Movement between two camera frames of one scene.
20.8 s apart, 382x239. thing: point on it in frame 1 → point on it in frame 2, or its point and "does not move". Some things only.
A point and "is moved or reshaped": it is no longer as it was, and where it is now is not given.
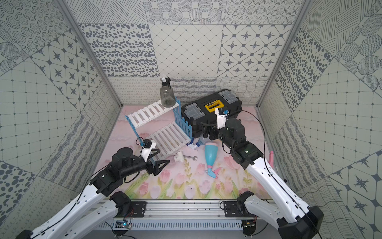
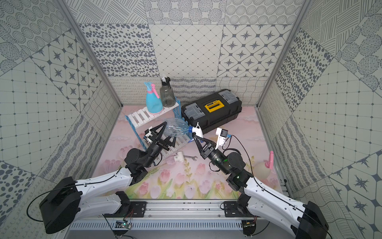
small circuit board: [123, 224] does not move
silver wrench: [193, 158] does not move
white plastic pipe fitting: [179, 157] does not move
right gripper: [206, 132] → [209, 150]
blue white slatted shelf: [165, 127] does not move
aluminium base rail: [187, 214] does not move
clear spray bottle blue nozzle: [200, 142] → [178, 127]
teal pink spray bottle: [211, 153] is moved or reshaped
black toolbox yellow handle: [203, 110] does not move
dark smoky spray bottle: [166, 93] does not move
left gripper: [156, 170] → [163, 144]
